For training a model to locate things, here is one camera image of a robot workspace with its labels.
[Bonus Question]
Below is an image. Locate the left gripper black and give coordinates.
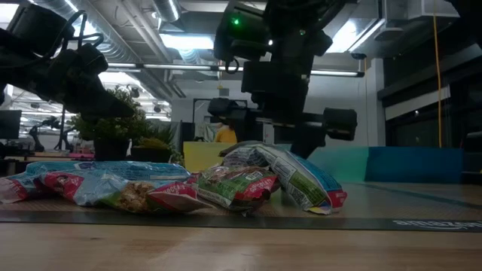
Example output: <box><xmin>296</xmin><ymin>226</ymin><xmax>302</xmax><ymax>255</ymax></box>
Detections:
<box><xmin>35</xmin><ymin>43</ymin><xmax>136</xmax><ymax>120</ymax></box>

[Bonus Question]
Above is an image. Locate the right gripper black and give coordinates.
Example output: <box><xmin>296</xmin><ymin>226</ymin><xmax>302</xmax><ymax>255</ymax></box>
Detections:
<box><xmin>207</xmin><ymin>56</ymin><xmax>358</xmax><ymax>159</ymax></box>

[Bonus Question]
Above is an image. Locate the blue and red granola bar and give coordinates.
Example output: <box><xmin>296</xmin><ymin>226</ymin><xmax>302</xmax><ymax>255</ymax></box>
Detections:
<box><xmin>37</xmin><ymin>169</ymin><xmax>131</xmax><ymax>207</ymax></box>

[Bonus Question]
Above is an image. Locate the dark green granola bar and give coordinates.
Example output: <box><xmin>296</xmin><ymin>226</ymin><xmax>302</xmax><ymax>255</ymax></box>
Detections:
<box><xmin>99</xmin><ymin>179</ymin><xmax>214</xmax><ymax>215</ymax></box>

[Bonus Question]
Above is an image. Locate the green and red granola bar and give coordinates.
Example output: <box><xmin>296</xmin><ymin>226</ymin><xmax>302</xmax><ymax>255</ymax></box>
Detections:
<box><xmin>190</xmin><ymin>164</ymin><xmax>282</xmax><ymax>218</ymax></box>

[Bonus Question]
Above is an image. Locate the large potted green plant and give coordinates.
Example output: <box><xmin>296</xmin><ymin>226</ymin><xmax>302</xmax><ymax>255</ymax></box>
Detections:
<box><xmin>69</xmin><ymin>85</ymin><xmax>154</xmax><ymax>163</ymax></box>

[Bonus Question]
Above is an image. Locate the person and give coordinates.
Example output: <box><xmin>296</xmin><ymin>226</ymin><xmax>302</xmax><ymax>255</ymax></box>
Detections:
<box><xmin>213</xmin><ymin>119</ymin><xmax>239</xmax><ymax>144</ymax></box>

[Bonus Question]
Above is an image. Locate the small potted green plant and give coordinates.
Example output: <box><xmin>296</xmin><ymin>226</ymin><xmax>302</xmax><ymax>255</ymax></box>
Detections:
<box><xmin>130</xmin><ymin>126</ymin><xmax>186</xmax><ymax>166</ymax></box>

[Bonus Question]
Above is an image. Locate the teal plastic bin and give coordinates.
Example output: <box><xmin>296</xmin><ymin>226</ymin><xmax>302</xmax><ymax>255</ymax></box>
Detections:
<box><xmin>278</xmin><ymin>144</ymin><xmax>371</xmax><ymax>184</ymax></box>

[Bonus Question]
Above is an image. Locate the background wooden table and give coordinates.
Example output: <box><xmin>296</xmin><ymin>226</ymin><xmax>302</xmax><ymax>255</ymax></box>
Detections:
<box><xmin>0</xmin><ymin>149</ymin><xmax>96</xmax><ymax>166</ymax></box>

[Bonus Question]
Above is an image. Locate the yellow translucent plastic bin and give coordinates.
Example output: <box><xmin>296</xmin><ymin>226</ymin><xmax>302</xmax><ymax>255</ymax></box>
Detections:
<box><xmin>182</xmin><ymin>141</ymin><xmax>237</xmax><ymax>174</ymax></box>

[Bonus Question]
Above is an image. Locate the long ceiling light tube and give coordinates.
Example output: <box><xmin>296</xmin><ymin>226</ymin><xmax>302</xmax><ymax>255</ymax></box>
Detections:
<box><xmin>106</xmin><ymin>62</ymin><xmax>365</xmax><ymax>78</ymax></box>

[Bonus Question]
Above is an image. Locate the black background monitor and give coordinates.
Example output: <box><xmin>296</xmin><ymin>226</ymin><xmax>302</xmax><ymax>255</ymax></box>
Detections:
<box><xmin>0</xmin><ymin>109</ymin><xmax>23</xmax><ymax>141</ymax></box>

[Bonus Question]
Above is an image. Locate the bright ceiling light panel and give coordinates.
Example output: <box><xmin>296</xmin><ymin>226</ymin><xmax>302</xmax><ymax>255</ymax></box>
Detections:
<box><xmin>160</xmin><ymin>32</ymin><xmax>215</xmax><ymax>51</ymax></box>

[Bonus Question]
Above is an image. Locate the dark blue plastic bin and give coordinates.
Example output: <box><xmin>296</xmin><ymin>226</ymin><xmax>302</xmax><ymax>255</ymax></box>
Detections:
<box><xmin>364</xmin><ymin>146</ymin><xmax>465</xmax><ymax>184</ymax></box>

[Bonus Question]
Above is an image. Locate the wide silver ventilation duct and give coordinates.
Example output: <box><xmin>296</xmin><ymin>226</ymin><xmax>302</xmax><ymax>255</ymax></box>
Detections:
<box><xmin>32</xmin><ymin>0</ymin><xmax>163</xmax><ymax>65</ymax></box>

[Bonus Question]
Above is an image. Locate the narrow silver ventilation duct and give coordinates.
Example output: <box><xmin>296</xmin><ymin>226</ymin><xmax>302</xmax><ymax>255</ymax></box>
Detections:
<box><xmin>150</xmin><ymin>0</ymin><xmax>182</xmax><ymax>23</ymax></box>

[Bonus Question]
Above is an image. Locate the yellow extension cable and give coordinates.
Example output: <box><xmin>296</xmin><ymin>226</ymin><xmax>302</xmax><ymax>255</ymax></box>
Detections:
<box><xmin>432</xmin><ymin>0</ymin><xmax>443</xmax><ymax>149</ymax></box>

